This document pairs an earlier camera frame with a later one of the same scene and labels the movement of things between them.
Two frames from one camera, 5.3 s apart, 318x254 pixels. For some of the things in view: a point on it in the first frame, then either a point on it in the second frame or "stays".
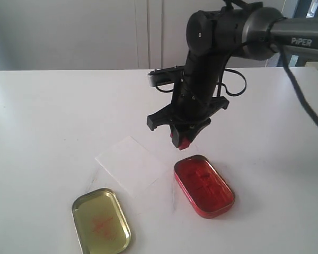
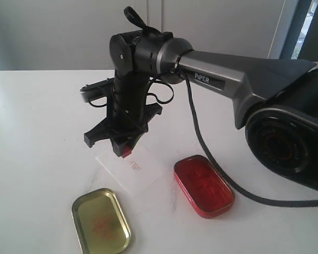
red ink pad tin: [204, 186] stays
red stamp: [184, 142] → [127, 151]
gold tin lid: [101, 225] stays
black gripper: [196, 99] → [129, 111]
